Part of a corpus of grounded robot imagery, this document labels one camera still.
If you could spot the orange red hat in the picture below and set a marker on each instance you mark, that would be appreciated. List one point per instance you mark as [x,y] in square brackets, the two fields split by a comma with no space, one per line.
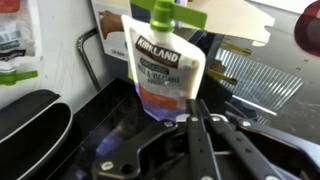
[310,30]

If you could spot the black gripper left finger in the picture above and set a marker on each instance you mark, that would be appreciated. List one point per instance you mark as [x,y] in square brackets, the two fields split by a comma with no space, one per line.
[200,150]

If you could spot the grey bent metal rod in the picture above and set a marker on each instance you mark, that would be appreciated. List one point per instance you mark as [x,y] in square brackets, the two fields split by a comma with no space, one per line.
[87,60]

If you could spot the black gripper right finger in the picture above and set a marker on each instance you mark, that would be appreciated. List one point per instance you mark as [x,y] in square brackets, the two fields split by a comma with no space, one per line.
[253,150]

